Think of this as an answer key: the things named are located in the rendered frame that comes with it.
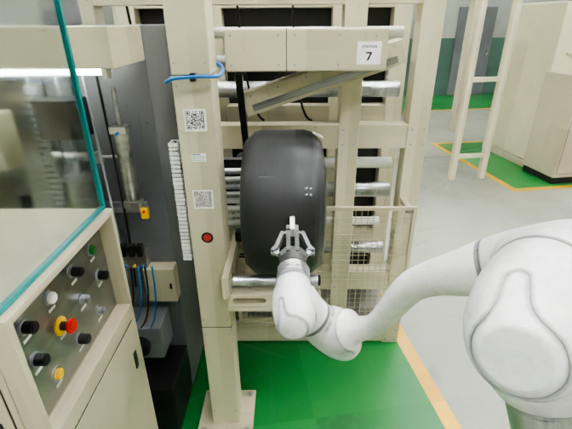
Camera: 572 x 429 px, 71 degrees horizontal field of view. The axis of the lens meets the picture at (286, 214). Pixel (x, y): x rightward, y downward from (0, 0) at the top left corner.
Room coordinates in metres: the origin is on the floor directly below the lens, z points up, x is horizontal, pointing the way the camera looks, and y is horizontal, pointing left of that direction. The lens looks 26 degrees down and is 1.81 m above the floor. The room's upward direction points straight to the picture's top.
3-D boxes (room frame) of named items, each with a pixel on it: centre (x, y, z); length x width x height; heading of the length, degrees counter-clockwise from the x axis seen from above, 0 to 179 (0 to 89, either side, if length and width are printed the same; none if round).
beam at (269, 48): (1.74, -0.08, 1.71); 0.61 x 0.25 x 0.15; 90
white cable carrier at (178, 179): (1.40, 0.39, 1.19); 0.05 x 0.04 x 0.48; 0
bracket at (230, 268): (1.45, 0.22, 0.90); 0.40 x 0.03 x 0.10; 0
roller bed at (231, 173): (1.83, 0.26, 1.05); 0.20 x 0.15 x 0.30; 90
